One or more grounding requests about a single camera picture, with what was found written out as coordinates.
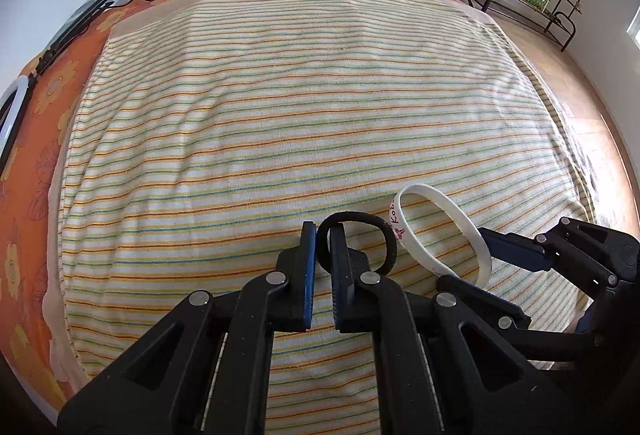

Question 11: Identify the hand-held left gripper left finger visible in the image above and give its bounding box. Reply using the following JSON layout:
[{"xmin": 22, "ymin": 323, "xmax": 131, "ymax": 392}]
[{"xmin": 57, "ymin": 221, "xmax": 321, "ymax": 435}]

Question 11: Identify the white silicone wristband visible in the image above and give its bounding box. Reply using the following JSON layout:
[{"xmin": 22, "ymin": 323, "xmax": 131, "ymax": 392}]
[{"xmin": 389, "ymin": 184, "xmax": 493, "ymax": 290}]

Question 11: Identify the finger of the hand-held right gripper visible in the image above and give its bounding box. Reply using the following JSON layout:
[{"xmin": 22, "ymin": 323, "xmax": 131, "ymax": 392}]
[
  {"xmin": 479, "ymin": 217, "xmax": 640, "ymax": 288},
  {"xmin": 437, "ymin": 276, "xmax": 601, "ymax": 362}
]

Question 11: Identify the striped towel blanket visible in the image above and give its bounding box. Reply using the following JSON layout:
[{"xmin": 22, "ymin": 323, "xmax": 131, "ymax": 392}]
[{"xmin": 42, "ymin": 0, "xmax": 601, "ymax": 435}]

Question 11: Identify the black hair tie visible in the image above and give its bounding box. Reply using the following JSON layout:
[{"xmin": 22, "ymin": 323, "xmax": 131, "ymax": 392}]
[{"xmin": 316, "ymin": 211, "xmax": 398, "ymax": 277}]

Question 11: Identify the black tripod stand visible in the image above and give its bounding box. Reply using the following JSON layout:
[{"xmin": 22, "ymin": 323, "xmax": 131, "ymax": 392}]
[{"xmin": 32, "ymin": 0, "xmax": 115, "ymax": 76}]

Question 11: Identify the white ring light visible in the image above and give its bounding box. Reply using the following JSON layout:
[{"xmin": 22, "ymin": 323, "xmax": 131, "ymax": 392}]
[{"xmin": 0, "ymin": 75, "xmax": 36, "ymax": 170}]

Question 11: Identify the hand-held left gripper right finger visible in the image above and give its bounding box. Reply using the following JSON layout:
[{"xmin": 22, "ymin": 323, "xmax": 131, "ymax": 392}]
[{"xmin": 327, "ymin": 222, "xmax": 586, "ymax": 435}]

